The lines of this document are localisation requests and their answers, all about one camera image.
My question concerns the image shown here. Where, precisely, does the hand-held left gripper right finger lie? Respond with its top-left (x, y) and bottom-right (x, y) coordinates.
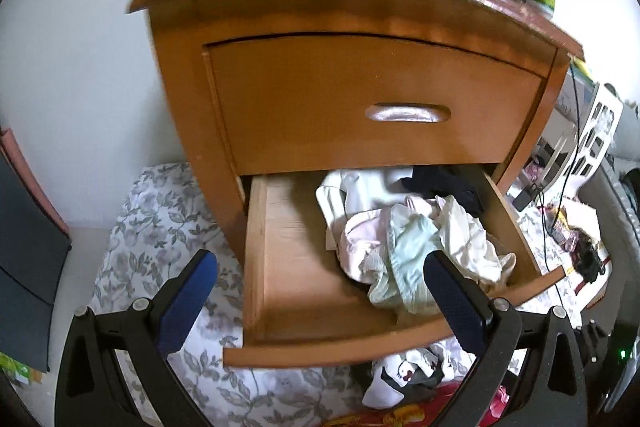
top-left (422, 251), bottom-right (588, 427)

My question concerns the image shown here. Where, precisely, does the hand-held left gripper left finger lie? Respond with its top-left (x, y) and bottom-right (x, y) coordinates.
top-left (54, 249), bottom-right (219, 427)

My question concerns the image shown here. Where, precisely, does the mint green underwear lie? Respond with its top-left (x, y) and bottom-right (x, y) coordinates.
top-left (367, 207), bottom-right (443, 315)

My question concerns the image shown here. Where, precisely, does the cream underwear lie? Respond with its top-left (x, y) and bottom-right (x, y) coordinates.
top-left (435, 196), bottom-right (516, 285)

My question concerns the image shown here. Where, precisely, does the pale pink underwear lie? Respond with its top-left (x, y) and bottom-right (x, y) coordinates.
top-left (335, 207), bottom-right (401, 285)

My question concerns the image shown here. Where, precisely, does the white cartoon print underwear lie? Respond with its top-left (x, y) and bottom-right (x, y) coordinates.
top-left (362, 342), bottom-right (466, 410)

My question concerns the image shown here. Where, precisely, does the dark navy sock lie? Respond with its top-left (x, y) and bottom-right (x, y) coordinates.
top-left (400, 164), bottom-right (486, 218)

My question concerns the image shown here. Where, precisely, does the wooden drawer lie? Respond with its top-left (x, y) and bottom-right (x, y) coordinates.
top-left (202, 33), bottom-right (558, 172)
top-left (222, 167), bottom-right (568, 368)

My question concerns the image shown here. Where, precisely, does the white garment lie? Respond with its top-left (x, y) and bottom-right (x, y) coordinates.
top-left (315, 168), bottom-right (416, 253)

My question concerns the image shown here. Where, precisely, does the closed wooden drawer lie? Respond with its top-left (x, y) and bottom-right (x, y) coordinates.
top-left (202, 33), bottom-right (558, 172)

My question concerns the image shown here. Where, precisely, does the grey floral blanket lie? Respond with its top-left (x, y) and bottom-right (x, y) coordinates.
top-left (87, 162), bottom-right (591, 427)

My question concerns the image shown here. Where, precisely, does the black cloth bundle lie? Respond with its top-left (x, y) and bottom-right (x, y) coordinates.
top-left (570, 239), bottom-right (608, 285)

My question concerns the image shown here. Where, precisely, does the grey ribbed object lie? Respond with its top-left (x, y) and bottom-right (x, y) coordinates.
top-left (585, 157), bottom-right (640, 328)

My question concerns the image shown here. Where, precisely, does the black power adapter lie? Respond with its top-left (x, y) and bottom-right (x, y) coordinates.
top-left (512, 184), bottom-right (543, 212)

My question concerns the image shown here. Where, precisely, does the colourful packet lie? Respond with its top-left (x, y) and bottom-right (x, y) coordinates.
top-left (550, 212), bottom-right (576, 253)

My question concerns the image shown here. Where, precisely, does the red floral pillow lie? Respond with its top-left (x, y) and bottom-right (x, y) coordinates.
top-left (325, 382), bottom-right (511, 427)

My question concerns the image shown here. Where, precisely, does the beige cloth pouch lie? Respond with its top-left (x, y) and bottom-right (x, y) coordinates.
top-left (560, 199), bottom-right (601, 233)

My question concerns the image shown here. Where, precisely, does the dark cabinet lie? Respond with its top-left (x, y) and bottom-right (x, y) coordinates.
top-left (0, 147), bottom-right (73, 373)

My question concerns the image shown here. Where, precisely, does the green printed packet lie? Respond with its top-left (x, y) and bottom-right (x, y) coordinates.
top-left (0, 352), bottom-right (46, 388)

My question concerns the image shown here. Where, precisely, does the wooden nightstand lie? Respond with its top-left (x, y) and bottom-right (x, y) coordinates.
top-left (125, 0), bottom-right (586, 258)

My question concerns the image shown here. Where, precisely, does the white lattice rack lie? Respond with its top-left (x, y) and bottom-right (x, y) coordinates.
top-left (537, 82), bottom-right (626, 188)

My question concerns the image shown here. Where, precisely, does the black cable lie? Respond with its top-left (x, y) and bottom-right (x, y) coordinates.
top-left (542, 57), bottom-right (588, 308)

